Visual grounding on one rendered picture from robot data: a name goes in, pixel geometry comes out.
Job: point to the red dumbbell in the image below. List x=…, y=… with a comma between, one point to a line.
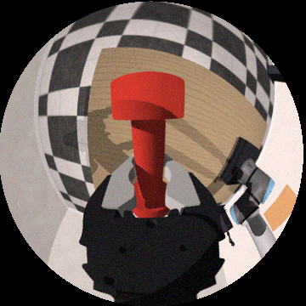
x=148, y=98

